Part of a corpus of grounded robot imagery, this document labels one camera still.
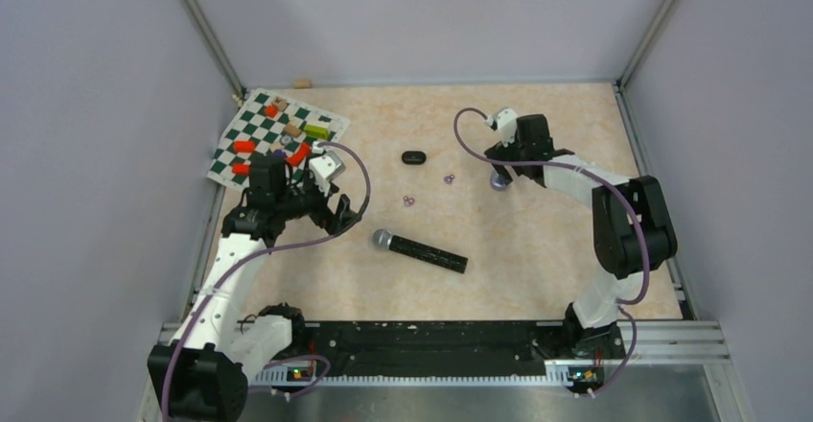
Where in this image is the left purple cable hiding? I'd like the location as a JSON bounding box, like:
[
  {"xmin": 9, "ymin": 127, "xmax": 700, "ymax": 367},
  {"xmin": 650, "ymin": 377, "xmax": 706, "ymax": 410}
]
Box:
[{"xmin": 159, "ymin": 141, "xmax": 372, "ymax": 422}]

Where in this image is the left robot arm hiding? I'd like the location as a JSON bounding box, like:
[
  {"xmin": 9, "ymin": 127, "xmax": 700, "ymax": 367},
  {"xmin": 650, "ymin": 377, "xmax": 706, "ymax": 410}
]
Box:
[{"xmin": 148, "ymin": 143, "xmax": 362, "ymax": 421}]

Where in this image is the yellow-green block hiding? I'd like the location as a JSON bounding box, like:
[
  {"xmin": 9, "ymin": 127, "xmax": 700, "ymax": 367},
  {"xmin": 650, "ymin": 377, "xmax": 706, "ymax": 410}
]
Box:
[{"xmin": 302, "ymin": 124, "xmax": 331, "ymax": 140}]

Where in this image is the red block lower left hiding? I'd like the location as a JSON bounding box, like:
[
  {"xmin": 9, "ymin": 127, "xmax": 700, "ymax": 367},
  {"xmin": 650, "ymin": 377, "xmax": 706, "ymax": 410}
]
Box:
[{"xmin": 232, "ymin": 163, "xmax": 250, "ymax": 176}]

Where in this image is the grey-blue earbud charging case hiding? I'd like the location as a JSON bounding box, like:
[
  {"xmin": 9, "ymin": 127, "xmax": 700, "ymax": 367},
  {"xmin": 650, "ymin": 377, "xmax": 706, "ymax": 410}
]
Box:
[{"xmin": 490, "ymin": 174, "xmax": 508, "ymax": 192}]

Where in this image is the purple cable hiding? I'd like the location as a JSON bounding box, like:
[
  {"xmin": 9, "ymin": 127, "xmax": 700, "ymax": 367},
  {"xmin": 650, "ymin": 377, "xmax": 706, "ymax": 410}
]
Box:
[
  {"xmin": 159, "ymin": 141, "xmax": 372, "ymax": 422},
  {"xmin": 453, "ymin": 107, "xmax": 652, "ymax": 398}
]

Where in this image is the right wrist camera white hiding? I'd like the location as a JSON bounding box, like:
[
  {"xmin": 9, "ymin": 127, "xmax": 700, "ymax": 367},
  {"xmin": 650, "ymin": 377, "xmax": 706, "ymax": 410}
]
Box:
[{"xmin": 484, "ymin": 107, "xmax": 519, "ymax": 147}]

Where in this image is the cork piece at wall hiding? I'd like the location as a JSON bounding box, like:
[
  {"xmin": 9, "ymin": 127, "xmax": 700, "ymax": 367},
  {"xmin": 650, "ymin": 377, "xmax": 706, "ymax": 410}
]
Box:
[{"xmin": 292, "ymin": 79, "xmax": 314, "ymax": 89}]

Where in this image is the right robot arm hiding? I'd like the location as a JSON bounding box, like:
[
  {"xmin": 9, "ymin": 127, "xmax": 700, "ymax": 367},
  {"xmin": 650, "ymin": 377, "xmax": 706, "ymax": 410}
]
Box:
[{"xmin": 484, "ymin": 108, "xmax": 678, "ymax": 357}]

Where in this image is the tan wooden block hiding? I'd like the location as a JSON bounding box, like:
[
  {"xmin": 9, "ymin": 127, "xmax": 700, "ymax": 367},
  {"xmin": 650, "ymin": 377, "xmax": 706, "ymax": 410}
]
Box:
[{"xmin": 283, "ymin": 124, "xmax": 303, "ymax": 138}]

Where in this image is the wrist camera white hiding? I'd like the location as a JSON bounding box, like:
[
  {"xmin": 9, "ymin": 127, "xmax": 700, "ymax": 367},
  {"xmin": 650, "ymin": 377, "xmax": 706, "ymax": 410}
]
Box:
[
  {"xmin": 484, "ymin": 107, "xmax": 519, "ymax": 147},
  {"xmin": 308, "ymin": 143, "xmax": 346, "ymax": 198}
]

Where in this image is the green white chessboard mat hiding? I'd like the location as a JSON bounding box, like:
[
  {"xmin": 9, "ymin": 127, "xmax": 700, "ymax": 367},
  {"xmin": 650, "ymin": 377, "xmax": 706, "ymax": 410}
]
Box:
[{"xmin": 207, "ymin": 88, "xmax": 351, "ymax": 190}]

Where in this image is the red block right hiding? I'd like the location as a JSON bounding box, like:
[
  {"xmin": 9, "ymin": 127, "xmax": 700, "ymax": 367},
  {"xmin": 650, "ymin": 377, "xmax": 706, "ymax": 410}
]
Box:
[{"xmin": 286, "ymin": 143, "xmax": 312, "ymax": 168}]

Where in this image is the red block middle left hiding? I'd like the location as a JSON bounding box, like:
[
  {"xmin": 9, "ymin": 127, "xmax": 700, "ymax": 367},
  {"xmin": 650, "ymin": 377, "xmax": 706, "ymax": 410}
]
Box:
[{"xmin": 233, "ymin": 140, "xmax": 257, "ymax": 153}]

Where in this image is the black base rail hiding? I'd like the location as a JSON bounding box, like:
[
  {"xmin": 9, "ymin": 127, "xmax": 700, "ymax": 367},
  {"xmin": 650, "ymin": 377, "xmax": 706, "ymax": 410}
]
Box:
[{"xmin": 279, "ymin": 319, "xmax": 627, "ymax": 379}]

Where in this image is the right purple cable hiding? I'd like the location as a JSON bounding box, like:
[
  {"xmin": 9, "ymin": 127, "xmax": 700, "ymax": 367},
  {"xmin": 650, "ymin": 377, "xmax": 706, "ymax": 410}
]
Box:
[{"xmin": 453, "ymin": 107, "xmax": 652, "ymax": 398}]

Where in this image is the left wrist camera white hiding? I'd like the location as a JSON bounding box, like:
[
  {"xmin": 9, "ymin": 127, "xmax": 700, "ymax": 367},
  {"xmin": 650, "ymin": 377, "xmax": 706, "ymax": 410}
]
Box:
[{"xmin": 308, "ymin": 143, "xmax": 346, "ymax": 198}]

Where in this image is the black microphone silver head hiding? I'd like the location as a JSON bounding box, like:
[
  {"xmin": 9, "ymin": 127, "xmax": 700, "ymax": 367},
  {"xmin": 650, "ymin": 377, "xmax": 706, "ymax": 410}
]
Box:
[{"xmin": 372, "ymin": 229, "xmax": 468, "ymax": 274}]

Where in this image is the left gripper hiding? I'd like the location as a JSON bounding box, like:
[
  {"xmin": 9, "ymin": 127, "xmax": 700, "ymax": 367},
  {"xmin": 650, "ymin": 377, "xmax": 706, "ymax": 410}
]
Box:
[{"xmin": 276, "ymin": 169, "xmax": 360, "ymax": 236}]

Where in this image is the black earbud charging case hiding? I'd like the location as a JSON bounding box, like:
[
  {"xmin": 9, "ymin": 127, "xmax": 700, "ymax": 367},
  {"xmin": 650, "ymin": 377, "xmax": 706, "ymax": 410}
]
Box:
[{"xmin": 401, "ymin": 151, "xmax": 428, "ymax": 166}]

